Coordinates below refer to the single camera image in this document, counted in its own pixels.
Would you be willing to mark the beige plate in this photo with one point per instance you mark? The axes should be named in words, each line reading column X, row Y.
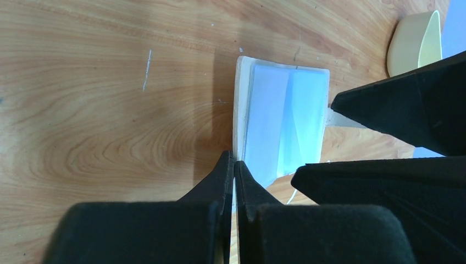
column 416, row 42

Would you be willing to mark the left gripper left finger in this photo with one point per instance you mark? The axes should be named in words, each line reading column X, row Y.
column 193, row 229

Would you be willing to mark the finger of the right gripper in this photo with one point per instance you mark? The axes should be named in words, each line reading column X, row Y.
column 427, row 195
column 423, row 107

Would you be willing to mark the white leather card holder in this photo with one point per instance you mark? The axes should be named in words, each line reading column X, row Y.
column 280, row 115

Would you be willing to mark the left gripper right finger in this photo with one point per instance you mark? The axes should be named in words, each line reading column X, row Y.
column 271, row 232

